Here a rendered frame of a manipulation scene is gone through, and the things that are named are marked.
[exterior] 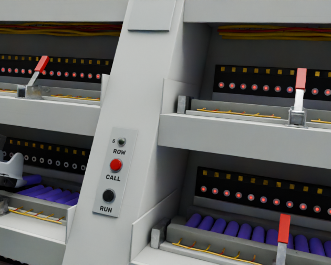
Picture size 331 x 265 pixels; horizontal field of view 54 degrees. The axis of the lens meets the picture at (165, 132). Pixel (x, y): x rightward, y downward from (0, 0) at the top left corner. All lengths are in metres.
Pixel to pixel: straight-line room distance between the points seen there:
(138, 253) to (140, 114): 0.19
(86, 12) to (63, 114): 0.19
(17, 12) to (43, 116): 0.23
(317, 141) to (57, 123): 0.38
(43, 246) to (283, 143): 0.36
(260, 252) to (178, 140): 0.19
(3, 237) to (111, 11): 0.39
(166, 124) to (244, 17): 0.19
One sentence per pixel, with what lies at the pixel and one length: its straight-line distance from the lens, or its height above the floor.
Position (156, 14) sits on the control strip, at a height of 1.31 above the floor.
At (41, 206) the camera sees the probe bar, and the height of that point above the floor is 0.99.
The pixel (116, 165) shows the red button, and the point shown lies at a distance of 0.46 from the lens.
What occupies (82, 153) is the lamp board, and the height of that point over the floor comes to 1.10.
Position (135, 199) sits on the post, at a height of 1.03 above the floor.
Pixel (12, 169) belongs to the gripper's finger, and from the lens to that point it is 0.62.
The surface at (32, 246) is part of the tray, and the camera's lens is 0.53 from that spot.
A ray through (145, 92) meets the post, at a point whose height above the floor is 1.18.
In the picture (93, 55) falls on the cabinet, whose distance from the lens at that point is 0.81.
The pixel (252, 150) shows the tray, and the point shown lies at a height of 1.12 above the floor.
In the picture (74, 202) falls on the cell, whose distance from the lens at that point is 0.60.
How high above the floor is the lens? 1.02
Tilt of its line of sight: 13 degrees up
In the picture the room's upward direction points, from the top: 12 degrees clockwise
